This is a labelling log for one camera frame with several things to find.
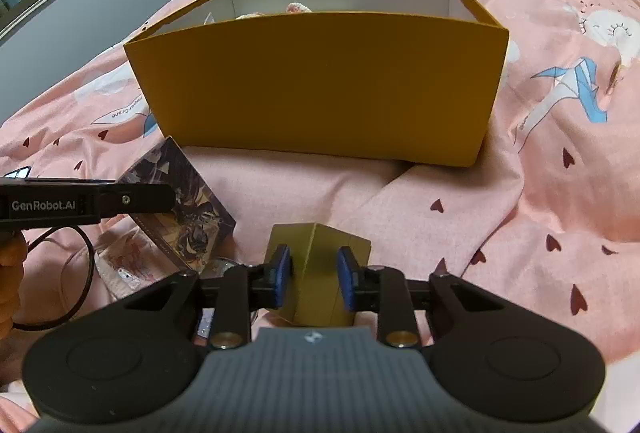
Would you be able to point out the pink printed blanket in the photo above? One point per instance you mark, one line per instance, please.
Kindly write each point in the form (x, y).
(500, 213)

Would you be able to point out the clear packet with red print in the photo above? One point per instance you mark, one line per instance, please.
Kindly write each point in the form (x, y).
(125, 263)

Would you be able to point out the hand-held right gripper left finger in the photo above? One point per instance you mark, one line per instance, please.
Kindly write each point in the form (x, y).
(280, 273)

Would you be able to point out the pink cream crochet item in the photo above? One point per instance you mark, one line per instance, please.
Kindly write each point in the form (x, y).
(299, 8)

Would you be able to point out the dark illustrated card box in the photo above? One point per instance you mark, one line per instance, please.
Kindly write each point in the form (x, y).
(195, 218)

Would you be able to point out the gold box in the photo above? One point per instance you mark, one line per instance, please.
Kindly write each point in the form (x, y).
(315, 273)

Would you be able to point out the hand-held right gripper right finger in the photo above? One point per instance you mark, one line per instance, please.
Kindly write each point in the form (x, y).
(347, 278)

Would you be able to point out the orange cardboard box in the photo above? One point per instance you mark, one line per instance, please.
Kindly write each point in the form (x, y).
(325, 88)

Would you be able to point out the person's left hand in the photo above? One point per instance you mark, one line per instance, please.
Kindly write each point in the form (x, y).
(10, 273)

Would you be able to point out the cream fluffy item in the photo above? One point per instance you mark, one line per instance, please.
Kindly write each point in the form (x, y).
(250, 16)

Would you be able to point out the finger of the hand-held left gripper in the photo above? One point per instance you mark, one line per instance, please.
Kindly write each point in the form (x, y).
(140, 199)

